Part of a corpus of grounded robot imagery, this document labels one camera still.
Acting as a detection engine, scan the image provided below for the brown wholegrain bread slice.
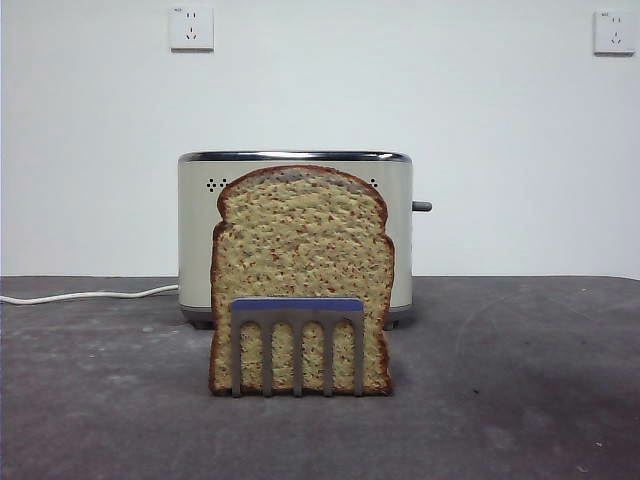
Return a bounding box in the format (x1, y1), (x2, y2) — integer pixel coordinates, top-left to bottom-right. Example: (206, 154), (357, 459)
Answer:
(208, 165), (396, 399)

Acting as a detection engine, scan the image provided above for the shiny metal toast rack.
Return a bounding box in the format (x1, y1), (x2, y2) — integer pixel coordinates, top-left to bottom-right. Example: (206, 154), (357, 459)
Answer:
(230, 297), (365, 399)

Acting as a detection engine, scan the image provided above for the beige stainless steel toaster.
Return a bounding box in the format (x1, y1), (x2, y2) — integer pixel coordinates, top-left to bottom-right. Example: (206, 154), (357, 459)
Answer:
(177, 149), (415, 330)

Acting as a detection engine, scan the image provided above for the white wall socket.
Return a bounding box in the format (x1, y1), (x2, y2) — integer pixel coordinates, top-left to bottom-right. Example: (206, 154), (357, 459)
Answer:
(168, 6), (215, 53)
(593, 10), (637, 56)

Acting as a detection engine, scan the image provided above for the white toaster power cord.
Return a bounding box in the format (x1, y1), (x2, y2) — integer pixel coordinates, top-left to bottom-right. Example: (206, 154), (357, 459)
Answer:
(0, 284), (180, 305)

